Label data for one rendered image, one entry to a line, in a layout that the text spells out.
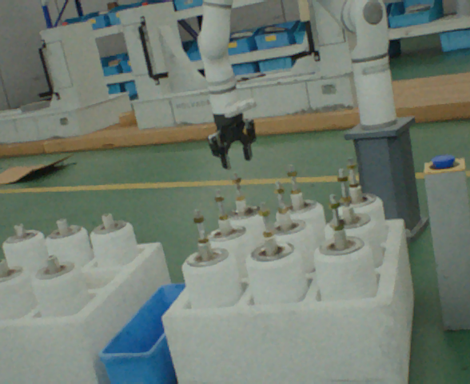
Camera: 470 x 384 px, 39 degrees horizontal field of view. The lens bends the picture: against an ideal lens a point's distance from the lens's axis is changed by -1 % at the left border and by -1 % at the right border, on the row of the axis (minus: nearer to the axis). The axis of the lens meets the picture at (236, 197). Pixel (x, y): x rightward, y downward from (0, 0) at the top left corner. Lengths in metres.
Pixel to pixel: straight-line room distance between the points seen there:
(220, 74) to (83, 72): 3.07
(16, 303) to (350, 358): 0.65
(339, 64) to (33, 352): 2.49
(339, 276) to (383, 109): 0.74
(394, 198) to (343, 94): 1.71
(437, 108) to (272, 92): 0.90
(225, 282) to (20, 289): 0.42
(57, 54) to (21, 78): 4.35
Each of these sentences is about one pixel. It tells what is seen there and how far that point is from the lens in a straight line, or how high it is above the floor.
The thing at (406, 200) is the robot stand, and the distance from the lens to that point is 1.77.
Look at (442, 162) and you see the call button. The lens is 1.24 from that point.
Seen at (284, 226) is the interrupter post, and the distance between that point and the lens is 1.23.
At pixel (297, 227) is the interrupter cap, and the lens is 1.23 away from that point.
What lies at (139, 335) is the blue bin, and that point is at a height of 0.08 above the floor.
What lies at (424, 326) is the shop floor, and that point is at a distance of 1.37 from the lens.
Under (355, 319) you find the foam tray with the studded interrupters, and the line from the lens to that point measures 1.08.
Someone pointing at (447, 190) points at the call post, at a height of 0.28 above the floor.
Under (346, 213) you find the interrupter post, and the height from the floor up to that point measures 0.27.
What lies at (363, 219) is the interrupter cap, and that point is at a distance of 1.22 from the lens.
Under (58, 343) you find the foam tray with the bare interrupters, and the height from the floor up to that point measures 0.14.
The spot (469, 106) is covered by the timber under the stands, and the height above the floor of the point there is 0.05.
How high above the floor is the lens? 0.65
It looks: 15 degrees down
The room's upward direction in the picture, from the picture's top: 12 degrees counter-clockwise
